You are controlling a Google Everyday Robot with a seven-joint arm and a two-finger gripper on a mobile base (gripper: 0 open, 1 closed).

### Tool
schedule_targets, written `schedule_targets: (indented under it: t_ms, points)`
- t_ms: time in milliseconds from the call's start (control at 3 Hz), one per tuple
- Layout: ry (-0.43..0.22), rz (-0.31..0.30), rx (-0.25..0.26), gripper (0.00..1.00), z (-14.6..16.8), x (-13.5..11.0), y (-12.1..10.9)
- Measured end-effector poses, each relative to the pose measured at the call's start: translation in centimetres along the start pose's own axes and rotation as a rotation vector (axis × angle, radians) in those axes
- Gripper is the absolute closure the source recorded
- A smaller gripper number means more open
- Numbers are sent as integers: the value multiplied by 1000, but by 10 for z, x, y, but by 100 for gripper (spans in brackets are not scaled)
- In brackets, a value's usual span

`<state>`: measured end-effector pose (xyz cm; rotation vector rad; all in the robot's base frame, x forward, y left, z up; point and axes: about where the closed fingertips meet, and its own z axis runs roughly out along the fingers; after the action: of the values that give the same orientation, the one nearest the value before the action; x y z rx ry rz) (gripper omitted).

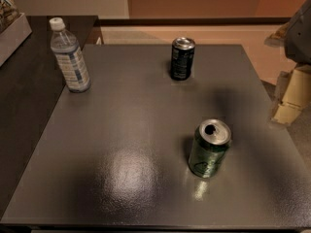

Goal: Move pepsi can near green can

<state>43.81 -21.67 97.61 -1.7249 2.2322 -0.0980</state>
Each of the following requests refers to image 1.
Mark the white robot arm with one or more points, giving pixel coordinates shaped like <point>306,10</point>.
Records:
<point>298,36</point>

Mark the green soda can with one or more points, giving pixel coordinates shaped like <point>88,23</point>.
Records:
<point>211,141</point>

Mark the clear plastic water bottle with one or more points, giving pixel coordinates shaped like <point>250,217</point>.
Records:
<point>66,49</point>

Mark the dark side table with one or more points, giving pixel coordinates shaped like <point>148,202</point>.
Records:
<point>30,85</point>

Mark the dark pepsi can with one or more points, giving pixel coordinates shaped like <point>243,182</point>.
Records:
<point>182,58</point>

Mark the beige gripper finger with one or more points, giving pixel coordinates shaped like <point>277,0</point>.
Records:
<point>292,94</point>

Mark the white tray with snacks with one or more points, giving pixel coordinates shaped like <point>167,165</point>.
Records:
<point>14,29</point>

